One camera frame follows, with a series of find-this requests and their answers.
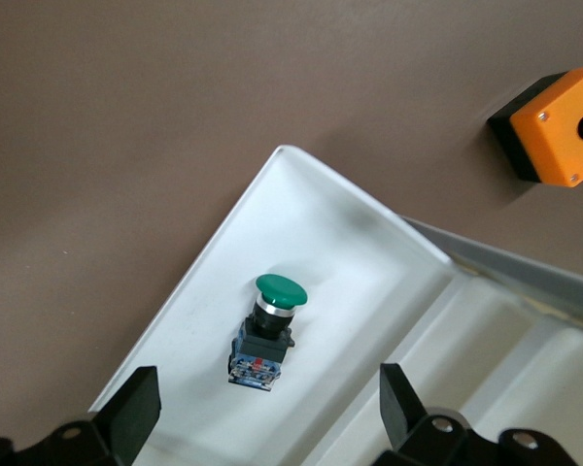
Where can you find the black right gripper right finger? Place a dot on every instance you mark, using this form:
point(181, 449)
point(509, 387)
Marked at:
point(403, 412)

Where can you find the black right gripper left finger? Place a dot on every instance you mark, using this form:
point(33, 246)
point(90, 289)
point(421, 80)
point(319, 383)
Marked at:
point(126, 412)

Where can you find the green mushroom push button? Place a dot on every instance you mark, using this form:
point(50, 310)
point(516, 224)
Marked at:
point(279, 289)

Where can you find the white plastic drawer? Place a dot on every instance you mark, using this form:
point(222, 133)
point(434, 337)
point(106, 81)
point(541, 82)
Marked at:
point(563, 369)
point(320, 242)

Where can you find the brown table cover mat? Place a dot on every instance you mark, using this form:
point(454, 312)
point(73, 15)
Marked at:
point(126, 145)

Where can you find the orange button enclosure box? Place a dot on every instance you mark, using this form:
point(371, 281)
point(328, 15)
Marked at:
point(554, 131)

